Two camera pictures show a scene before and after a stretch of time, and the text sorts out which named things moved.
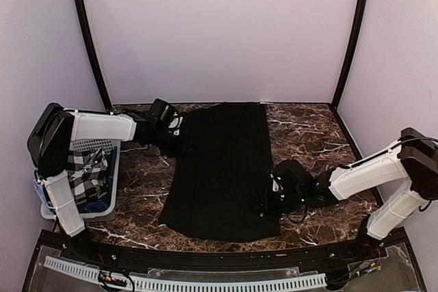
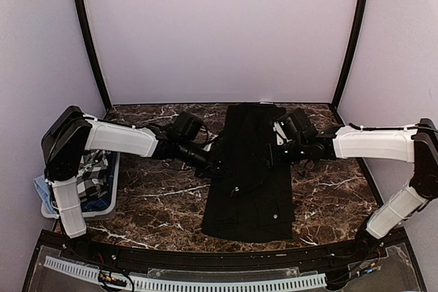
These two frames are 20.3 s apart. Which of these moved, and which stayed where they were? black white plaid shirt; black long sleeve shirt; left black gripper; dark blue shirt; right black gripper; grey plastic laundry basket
Moved: black long sleeve shirt; right black gripper; left black gripper
Stayed: dark blue shirt; grey plastic laundry basket; black white plaid shirt
